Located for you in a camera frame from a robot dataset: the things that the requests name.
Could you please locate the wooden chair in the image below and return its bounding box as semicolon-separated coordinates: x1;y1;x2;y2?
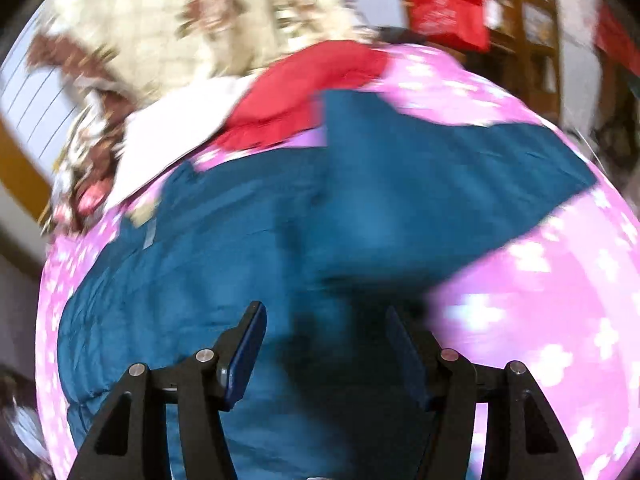
470;0;567;117

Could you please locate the cream floral quilt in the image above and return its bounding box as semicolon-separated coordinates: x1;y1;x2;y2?
50;0;371;91

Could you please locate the brown floral blanket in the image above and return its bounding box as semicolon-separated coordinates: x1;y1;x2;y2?
27;35;132;233

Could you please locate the teal quilted down jacket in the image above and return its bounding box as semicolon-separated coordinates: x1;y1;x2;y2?
56;89;598;480

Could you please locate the red pillow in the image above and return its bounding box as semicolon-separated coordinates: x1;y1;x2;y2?
215;40;391;153

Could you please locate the red hanging cloth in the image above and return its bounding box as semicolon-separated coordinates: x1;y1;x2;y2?
595;5;640;77

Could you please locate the red shopping bag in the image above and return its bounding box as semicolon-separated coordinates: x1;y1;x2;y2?
407;0;492;53

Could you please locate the white pillow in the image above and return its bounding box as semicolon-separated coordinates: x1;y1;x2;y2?
105;77;251;211

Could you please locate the pink floral bed sheet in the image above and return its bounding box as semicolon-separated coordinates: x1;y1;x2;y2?
35;44;638;480

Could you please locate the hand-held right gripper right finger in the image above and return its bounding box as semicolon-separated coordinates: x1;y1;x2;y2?
385;305;586;480

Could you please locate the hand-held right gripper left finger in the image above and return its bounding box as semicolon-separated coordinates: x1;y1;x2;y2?
67;301;268;480

